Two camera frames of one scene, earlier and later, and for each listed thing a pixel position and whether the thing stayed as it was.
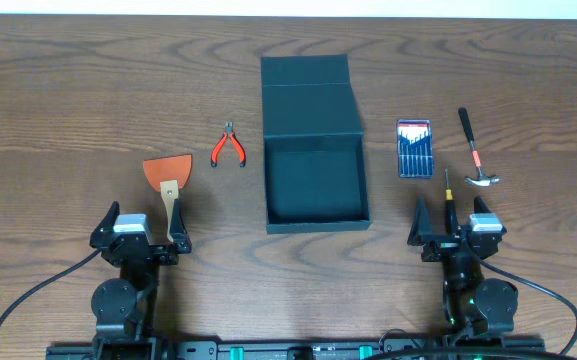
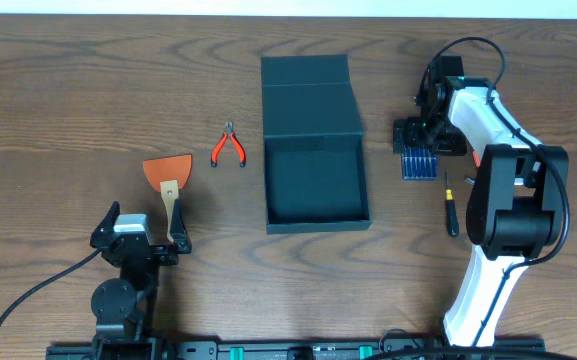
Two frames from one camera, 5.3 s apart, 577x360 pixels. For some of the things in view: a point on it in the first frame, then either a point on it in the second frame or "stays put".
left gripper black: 144,250 stays put
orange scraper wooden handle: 169,174 stays put
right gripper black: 451,248 to 409,127
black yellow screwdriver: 449,208 stays put
